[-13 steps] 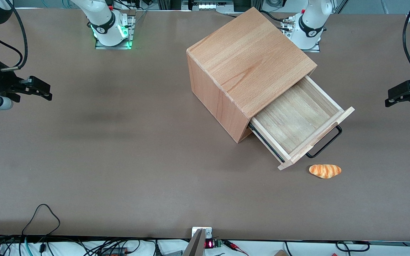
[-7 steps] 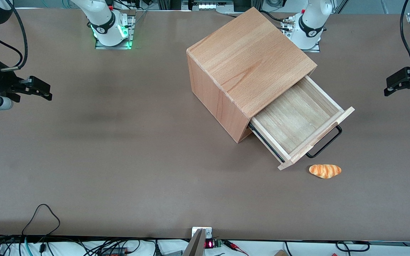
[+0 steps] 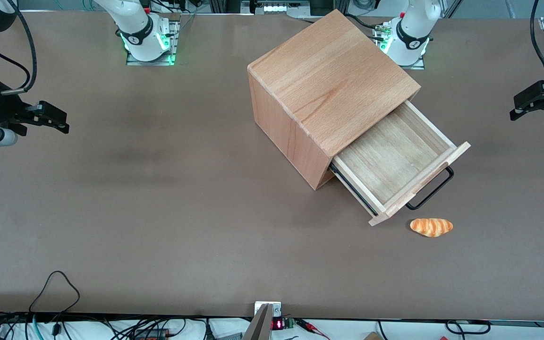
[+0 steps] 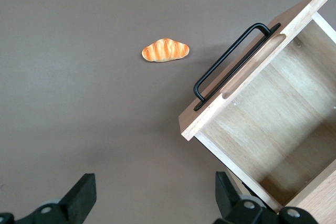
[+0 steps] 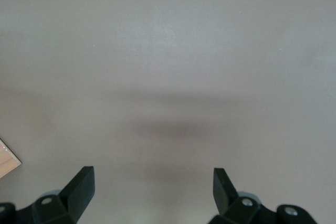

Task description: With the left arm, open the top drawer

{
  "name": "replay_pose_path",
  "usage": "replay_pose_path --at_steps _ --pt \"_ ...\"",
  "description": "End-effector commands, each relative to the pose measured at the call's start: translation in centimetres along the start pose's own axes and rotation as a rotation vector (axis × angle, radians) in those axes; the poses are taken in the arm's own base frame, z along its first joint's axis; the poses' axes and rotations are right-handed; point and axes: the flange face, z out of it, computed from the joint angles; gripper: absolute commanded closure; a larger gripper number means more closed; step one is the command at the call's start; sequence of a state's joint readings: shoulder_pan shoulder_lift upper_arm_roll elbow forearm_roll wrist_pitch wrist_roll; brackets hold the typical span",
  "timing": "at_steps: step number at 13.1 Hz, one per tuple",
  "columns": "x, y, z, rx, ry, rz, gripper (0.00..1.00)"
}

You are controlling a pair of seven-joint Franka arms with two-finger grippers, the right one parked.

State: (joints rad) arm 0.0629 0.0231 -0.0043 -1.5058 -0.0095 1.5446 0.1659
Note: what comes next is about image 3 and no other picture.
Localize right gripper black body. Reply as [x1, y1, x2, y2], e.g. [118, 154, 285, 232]
[0, 77, 41, 130]

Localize black metal drawer handle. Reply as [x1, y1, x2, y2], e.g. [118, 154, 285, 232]
[405, 165, 455, 211]

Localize wooden drawer with handle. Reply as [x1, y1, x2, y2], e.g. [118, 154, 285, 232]
[330, 100, 471, 227]

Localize wooden drawer cabinet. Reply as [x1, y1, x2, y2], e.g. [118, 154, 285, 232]
[247, 8, 421, 191]

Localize orange toy croissant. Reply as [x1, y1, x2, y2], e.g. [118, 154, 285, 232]
[409, 217, 454, 238]

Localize black orange power device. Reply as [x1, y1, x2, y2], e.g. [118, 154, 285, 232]
[133, 328, 170, 340]

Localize white lit device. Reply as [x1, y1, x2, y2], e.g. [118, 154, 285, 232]
[262, 1, 297, 14]

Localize red black clip leads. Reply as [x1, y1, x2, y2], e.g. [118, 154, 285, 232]
[295, 318, 332, 340]

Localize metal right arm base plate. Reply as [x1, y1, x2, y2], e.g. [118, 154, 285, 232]
[125, 13, 180, 66]

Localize thin black looped cable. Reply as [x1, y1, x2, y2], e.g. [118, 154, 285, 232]
[28, 270, 81, 316]

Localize black coiled cable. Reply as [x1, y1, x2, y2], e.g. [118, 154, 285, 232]
[444, 320, 492, 336]

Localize silver metal bracket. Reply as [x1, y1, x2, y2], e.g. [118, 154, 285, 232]
[254, 301, 282, 318]

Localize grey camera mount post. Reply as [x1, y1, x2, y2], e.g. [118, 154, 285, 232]
[242, 303, 274, 340]

